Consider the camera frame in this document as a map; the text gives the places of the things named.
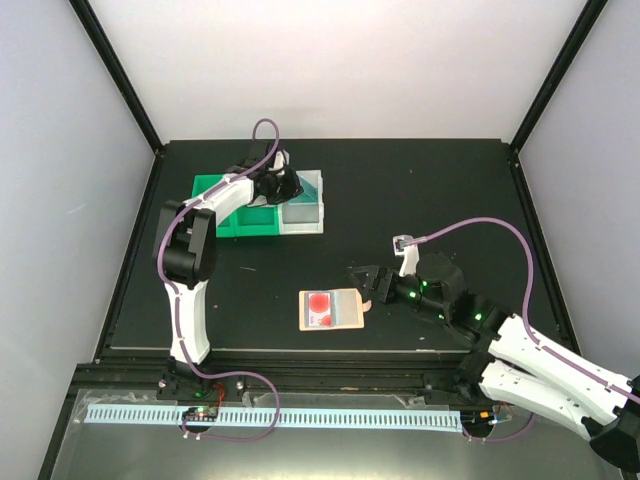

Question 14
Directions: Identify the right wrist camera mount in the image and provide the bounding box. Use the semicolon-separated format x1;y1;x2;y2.
392;235;420;277

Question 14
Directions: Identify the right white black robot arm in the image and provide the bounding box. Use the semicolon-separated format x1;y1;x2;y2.
349;254;639;473

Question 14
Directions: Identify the middle green plastic bin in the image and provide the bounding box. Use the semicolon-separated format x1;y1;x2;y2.
231;204;280;238

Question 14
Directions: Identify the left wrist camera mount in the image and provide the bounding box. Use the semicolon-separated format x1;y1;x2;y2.
267;149;290;175

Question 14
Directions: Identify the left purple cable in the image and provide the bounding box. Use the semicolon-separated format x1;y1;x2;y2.
156;117;281;442

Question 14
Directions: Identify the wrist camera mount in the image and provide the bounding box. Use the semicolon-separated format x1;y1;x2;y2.
392;235;420;277
267;149;290;175

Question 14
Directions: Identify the left green plastic bin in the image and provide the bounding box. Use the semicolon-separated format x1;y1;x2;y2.
191;174;236;238

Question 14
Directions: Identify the left small circuit board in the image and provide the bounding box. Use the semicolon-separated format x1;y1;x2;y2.
182;406;218;423

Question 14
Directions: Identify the right black frame post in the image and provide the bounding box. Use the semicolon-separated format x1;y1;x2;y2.
510;0;608;154

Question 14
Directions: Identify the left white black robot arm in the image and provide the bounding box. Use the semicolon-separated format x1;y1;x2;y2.
153;141;303;399

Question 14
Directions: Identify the left black frame post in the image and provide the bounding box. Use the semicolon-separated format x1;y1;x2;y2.
69;0;164;154

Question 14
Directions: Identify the right small circuit board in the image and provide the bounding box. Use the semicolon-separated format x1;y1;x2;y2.
460;410;504;426

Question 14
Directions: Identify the black frame post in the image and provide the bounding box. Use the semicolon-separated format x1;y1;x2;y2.
510;0;608;154
69;0;164;154

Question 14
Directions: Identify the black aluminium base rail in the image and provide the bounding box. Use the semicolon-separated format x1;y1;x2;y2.
72;350;483;405

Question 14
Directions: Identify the green plastic bin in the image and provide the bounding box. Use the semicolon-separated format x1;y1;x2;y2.
191;174;236;238
231;204;280;238

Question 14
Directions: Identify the white translucent plastic bin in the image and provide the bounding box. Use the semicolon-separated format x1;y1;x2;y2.
278;170;324;235

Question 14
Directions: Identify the red circles card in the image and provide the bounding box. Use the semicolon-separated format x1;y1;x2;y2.
303;291;333;329

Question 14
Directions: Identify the teal VIP card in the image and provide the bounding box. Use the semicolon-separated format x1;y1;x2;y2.
288;171;319;204

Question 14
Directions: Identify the small circuit board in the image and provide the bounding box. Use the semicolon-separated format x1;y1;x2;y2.
182;406;218;423
460;410;504;426

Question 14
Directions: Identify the light blue slotted cable duct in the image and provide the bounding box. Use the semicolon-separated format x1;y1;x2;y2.
84;404;462;433

